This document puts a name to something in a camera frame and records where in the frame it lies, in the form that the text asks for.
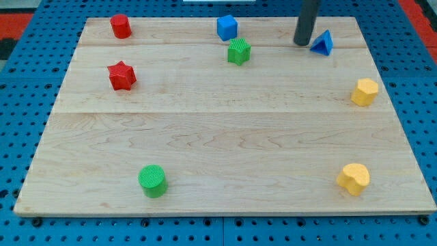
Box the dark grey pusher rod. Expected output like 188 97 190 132
294 0 322 46

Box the blue cube block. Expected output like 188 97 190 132
216 14 238 42

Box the red star block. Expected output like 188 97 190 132
107 61 137 91

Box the red cylinder block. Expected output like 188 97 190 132
110 14 132 39

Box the yellow heart block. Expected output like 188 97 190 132
336 163 370 196

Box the yellow hexagon block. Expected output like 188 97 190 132
350 78 379 107

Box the green star block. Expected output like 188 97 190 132
227 38 251 66

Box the wooden board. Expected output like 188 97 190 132
14 17 436 217

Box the blue triangle block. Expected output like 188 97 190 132
310 30 334 56

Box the green cylinder block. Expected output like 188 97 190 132
138 165 168 198

